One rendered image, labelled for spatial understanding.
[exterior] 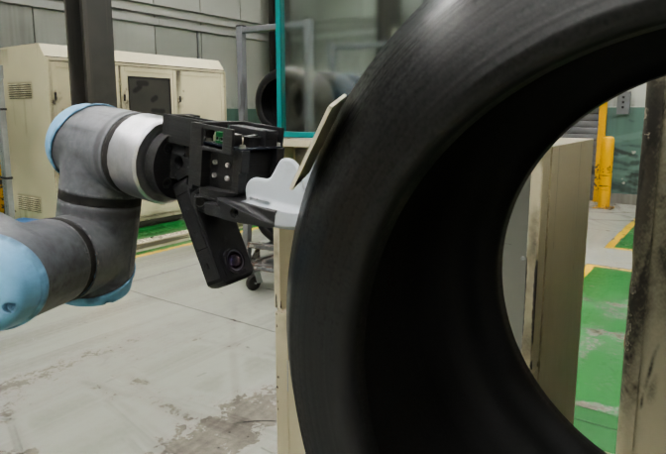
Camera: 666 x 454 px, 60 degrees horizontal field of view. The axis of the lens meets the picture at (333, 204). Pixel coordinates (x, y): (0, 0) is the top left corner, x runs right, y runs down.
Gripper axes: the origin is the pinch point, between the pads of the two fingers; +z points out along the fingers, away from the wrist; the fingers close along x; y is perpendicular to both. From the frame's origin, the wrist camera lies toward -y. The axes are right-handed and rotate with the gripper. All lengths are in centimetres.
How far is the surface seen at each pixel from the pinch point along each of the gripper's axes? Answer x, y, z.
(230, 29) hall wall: 773, 72, -775
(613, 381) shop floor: 262, -122, 6
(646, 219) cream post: 26.0, 1.4, 21.2
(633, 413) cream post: 26.0, -19.5, 24.1
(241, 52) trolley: 265, 20, -263
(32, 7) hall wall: 401, 58, -782
